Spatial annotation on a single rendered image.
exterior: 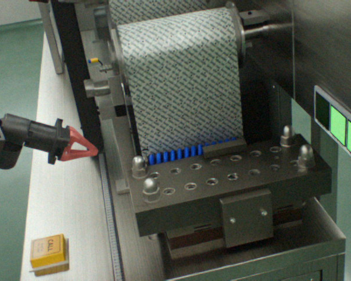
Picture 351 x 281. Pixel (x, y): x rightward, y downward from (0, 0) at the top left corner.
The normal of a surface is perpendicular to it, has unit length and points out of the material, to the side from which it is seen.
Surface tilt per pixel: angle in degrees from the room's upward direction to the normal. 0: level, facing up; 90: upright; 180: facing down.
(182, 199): 0
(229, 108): 90
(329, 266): 90
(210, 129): 90
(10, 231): 0
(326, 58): 90
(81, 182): 0
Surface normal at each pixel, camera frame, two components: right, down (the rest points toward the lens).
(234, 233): 0.21, 0.45
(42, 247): -0.12, -0.87
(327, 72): -0.97, 0.20
